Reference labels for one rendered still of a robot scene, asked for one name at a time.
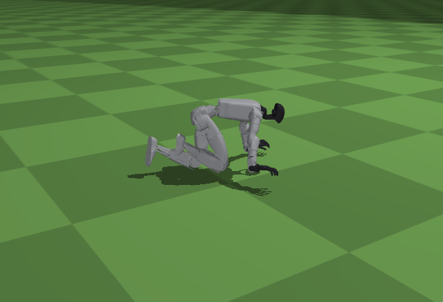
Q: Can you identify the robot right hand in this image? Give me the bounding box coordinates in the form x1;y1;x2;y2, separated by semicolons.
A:
248;164;278;176

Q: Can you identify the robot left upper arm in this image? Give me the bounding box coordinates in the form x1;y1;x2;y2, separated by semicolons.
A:
239;121;249;133

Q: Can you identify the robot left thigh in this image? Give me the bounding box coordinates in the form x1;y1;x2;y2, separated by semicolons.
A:
189;120;209;168

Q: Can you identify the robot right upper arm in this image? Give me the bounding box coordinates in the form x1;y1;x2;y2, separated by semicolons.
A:
247;107;262;146

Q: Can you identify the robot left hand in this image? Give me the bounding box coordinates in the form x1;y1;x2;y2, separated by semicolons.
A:
246;139;270;151

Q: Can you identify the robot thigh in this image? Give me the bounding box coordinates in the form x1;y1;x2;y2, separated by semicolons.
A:
193;113;228;171
189;120;209;168

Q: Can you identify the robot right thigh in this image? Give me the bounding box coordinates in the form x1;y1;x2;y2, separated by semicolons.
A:
193;113;228;171

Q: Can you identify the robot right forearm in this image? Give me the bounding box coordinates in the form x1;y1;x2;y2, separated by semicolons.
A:
247;136;260;172

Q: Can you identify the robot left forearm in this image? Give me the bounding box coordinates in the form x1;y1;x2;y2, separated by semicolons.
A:
241;132;249;152

